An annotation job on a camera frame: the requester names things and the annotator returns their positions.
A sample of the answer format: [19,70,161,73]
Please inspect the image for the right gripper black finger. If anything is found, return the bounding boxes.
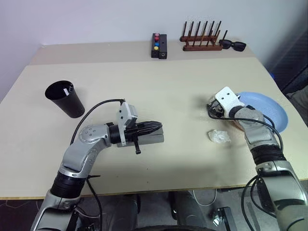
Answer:
[206,103,216,119]

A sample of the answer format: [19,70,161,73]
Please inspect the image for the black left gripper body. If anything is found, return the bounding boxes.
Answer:
[125,123,143,141]

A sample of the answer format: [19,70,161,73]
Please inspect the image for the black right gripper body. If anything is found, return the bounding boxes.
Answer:
[210,101,228,119]

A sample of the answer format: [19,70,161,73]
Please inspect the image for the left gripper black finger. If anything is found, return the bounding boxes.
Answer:
[140,128,162,136]
[139,120,163,129]

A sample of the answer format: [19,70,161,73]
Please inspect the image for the grey glasses case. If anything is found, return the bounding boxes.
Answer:
[117,127,165,148]

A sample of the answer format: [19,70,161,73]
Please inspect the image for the light blue plate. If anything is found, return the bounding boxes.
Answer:
[234,91,289,134]

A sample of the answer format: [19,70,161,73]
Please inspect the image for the large crumpled white paper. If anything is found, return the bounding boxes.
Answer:
[207,129,231,145]

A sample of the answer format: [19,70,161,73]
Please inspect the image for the dark wooden peg rack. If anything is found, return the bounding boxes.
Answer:
[180,20,229,52]

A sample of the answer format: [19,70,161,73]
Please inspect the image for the black sunglasses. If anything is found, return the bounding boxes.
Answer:
[218,39,247,52]

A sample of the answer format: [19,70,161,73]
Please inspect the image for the black plastic cup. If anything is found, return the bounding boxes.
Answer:
[44,80,86,119]

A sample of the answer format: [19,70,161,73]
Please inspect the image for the black box with coloured buttons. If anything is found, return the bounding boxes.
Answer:
[151,33,161,59]

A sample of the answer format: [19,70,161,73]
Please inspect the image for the plain black rectangular box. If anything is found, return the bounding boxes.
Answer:
[158,34,168,60]

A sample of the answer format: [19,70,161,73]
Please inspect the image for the dark rounded shape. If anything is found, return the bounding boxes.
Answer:
[171,190,208,230]
[112,194,140,231]

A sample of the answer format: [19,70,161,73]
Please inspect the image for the grey fabric seat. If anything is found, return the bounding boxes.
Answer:
[285,88,308,126]

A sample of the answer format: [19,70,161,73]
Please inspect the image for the dark woven panel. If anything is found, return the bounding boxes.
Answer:
[264,30,308,90]

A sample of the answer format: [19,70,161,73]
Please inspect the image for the black metal stand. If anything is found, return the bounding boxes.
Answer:
[211,206,238,231]

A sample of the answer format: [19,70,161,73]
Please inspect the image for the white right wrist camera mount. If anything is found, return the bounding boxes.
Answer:
[214,86,246,116]

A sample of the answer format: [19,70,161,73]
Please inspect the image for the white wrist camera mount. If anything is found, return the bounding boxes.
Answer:
[214,86,246,116]
[116,102,139,147]

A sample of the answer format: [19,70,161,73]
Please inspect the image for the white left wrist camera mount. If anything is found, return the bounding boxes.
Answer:
[116,102,139,147]

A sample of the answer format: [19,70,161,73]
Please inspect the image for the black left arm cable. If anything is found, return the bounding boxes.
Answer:
[71,98,126,231]

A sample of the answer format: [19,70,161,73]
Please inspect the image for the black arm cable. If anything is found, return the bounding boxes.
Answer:
[241,113,283,231]
[71,98,126,231]

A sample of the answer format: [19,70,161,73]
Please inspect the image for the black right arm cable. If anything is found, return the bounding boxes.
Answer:
[241,113,283,231]

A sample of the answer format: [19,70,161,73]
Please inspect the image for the white floor cable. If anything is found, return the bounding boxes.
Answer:
[192,189,218,206]

